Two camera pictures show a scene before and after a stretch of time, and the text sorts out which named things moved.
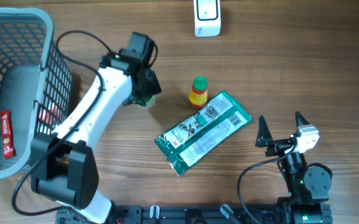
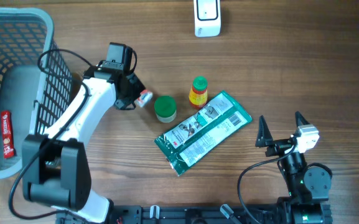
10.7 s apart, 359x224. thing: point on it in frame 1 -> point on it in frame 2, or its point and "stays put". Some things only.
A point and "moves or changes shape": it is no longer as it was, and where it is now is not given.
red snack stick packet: [8, 144] stays put
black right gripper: [264, 139] stays put
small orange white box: [50, 112] moves or changes shape
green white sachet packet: [182, 144] stays put
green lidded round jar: [146, 103] -> [165, 108]
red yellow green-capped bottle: [198, 97] stays put
